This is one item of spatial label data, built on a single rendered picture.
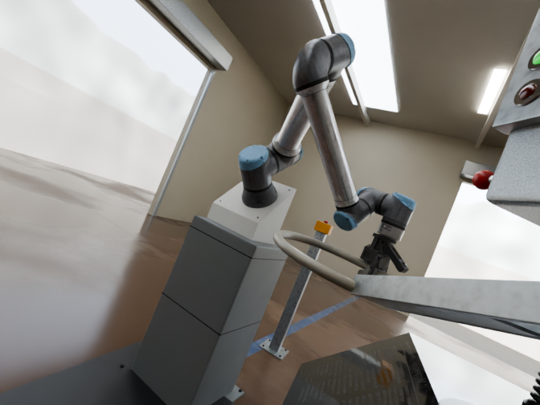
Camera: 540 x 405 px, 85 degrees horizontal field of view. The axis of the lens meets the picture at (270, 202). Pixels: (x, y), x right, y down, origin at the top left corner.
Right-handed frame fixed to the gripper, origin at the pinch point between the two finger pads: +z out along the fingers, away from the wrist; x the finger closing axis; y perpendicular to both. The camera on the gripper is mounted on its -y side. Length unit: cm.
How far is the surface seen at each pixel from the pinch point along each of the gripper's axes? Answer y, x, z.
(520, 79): -39, 60, -48
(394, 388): -36, 45, 4
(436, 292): -38, 52, -16
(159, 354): 63, 37, 75
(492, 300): -46, 57, -19
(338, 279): -14.4, 42.9, -6.6
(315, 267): -8.8, 45.9, -6.4
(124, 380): 66, 47, 90
